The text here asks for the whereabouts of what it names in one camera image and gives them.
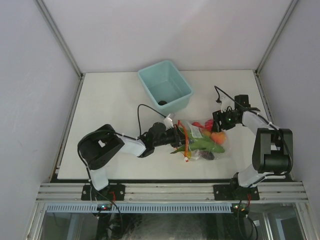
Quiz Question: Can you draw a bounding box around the black left camera cable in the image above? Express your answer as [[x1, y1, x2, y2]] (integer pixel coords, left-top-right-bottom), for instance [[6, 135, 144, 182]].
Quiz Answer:
[[77, 103, 168, 176]]

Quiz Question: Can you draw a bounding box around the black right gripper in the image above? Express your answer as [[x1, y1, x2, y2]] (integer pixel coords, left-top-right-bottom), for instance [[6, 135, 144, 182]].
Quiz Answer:
[[212, 107, 240, 133]]

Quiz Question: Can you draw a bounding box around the red fake apple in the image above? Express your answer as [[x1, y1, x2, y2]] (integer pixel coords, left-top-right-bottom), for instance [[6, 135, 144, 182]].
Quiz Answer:
[[204, 119, 214, 132]]

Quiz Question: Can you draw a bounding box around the light blue plastic bin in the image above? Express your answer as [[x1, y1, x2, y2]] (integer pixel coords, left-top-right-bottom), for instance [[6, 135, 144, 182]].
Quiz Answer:
[[137, 60, 194, 115]]

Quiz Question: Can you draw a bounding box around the slotted grey cable duct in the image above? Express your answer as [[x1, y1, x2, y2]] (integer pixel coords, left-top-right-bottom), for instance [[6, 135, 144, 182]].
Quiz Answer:
[[45, 203, 234, 214]]

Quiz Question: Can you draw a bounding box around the small dark fake food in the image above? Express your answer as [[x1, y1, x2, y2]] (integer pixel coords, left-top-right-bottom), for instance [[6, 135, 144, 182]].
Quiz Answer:
[[158, 100, 167, 106]]

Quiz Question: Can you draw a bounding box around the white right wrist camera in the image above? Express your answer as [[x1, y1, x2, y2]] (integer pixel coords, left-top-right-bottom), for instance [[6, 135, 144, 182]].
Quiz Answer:
[[216, 96, 233, 113]]

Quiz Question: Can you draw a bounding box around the green fake leafy vegetable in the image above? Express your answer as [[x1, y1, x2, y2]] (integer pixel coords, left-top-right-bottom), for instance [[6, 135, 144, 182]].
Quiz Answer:
[[170, 138, 225, 154]]

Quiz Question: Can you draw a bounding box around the clear zip top bag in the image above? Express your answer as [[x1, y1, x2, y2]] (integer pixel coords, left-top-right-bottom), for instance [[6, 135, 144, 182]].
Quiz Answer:
[[171, 119, 231, 162]]

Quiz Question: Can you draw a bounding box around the purple fake eggplant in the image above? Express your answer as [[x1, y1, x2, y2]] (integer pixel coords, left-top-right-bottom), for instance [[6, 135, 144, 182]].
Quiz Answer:
[[199, 150, 215, 161]]

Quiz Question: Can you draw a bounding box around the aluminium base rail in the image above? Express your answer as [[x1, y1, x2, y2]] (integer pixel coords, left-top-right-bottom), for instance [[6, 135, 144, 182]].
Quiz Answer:
[[36, 182, 308, 203]]

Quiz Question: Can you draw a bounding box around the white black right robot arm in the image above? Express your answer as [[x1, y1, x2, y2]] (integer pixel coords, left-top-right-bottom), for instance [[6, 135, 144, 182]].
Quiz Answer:
[[212, 94, 294, 200]]

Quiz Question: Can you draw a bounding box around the orange fake fruit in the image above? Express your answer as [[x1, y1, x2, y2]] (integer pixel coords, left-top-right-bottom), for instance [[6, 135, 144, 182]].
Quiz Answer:
[[210, 131, 227, 145]]

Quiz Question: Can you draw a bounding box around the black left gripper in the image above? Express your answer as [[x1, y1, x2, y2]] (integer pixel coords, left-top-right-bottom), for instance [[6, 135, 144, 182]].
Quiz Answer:
[[153, 124, 193, 148]]

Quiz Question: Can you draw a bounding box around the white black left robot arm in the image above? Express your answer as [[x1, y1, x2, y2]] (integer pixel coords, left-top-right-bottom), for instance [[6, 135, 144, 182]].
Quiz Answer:
[[77, 122, 186, 200]]

